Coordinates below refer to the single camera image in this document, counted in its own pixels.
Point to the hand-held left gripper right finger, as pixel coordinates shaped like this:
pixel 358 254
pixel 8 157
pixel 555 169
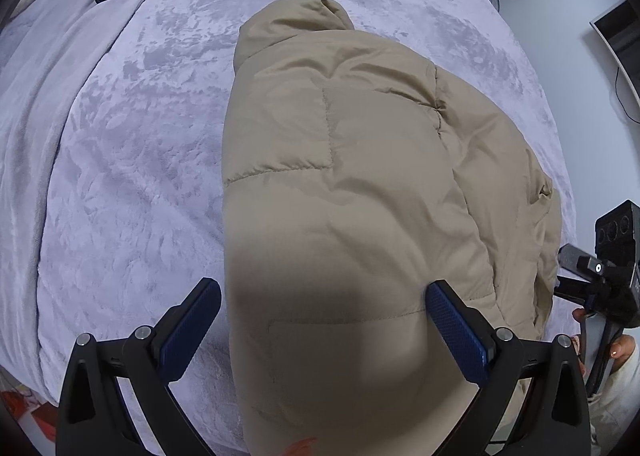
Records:
pixel 457 331

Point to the lavender plush blanket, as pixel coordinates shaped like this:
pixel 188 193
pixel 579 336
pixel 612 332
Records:
pixel 125 161

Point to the flat screen monitor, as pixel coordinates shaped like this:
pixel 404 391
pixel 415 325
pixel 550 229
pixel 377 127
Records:
pixel 620 36

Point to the beige puffer jacket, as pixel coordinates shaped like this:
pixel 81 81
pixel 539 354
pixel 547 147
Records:
pixel 375 161

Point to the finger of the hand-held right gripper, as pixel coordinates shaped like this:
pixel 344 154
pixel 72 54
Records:
pixel 575 292
pixel 572 261

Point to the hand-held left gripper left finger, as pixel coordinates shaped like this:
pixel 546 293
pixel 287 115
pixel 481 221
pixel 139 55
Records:
pixel 192 331

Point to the person's right hand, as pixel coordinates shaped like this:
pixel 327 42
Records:
pixel 622 351

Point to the red bag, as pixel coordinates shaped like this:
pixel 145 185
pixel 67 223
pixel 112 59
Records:
pixel 25 421

